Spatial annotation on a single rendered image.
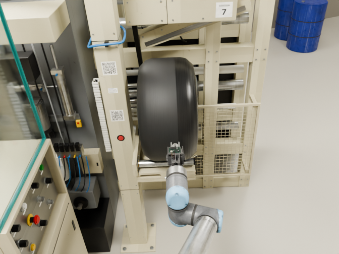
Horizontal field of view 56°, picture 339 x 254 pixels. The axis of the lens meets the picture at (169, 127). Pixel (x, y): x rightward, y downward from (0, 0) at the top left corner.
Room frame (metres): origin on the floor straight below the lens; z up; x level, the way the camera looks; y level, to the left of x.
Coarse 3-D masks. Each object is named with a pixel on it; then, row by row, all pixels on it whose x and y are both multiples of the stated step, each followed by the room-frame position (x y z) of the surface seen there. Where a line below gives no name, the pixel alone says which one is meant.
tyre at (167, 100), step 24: (144, 72) 1.52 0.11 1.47; (168, 72) 1.50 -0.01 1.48; (192, 72) 1.54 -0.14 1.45; (144, 96) 1.40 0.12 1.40; (168, 96) 1.38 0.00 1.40; (192, 96) 1.40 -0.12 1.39; (144, 120) 1.33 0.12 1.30; (168, 120) 1.32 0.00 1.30; (192, 120) 1.33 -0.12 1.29; (144, 144) 1.32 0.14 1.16; (168, 144) 1.30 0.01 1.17; (192, 144) 1.31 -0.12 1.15
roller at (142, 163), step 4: (140, 160) 1.46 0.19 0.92; (144, 160) 1.46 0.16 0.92; (148, 160) 1.46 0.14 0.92; (188, 160) 1.44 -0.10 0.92; (192, 160) 1.44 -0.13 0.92; (140, 164) 1.44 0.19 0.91; (144, 164) 1.44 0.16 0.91; (148, 164) 1.44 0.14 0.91; (152, 164) 1.44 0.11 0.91; (156, 164) 1.44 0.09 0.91; (160, 164) 1.44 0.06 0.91; (164, 164) 1.44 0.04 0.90; (184, 164) 1.43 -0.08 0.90; (188, 164) 1.43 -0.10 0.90; (192, 164) 1.43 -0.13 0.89
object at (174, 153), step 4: (168, 148) 1.12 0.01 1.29; (172, 148) 1.12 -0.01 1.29; (176, 148) 1.11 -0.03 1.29; (180, 148) 1.12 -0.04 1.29; (168, 152) 1.09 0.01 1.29; (172, 152) 1.09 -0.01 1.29; (176, 152) 1.09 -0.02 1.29; (180, 152) 1.09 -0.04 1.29; (168, 156) 1.08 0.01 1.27; (172, 156) 1.07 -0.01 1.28; (176, 156) 1.07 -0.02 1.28; (180, 156) 1.08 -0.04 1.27; (168, 160) 1.08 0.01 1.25; (172, 160) 1.05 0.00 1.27; (176, 160) 1.06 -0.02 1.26; (180, 160) 1.08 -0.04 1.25; (168, 164) 1.09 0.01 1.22; (172, 164) 1.02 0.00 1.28; (176, 164) 1.04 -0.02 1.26; (180, 164) 1.08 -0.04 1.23
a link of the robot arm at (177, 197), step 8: (168, 176) 0.96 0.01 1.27; (176, 176) 0.94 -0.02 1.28; (184, 176) 0.96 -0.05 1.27; (168, 184) 0.91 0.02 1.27; (176, 184) 0.90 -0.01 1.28; (184, 184) 0.91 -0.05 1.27; (168, 192) 0.88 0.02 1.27; (176, 192) 0.86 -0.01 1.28; (184, 192) 0.87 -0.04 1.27; (168, 200) 0.85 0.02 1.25; (176, 200) 0.85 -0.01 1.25; (184, 200) 0.85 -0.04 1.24; (176, 208) 0.85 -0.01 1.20
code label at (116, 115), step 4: (112, 112) 1.52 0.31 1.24; (116, 112) 1.52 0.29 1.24; (120, 112) 1.52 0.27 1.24; (112, 116) 1.52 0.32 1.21; (116, 116) 1.52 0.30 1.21; (120, 116) 1.52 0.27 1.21; (112, 120) 1.52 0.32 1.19; (116, 120) 1.52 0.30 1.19; (120, 120) 1.52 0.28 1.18; (124, 120) 1.51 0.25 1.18
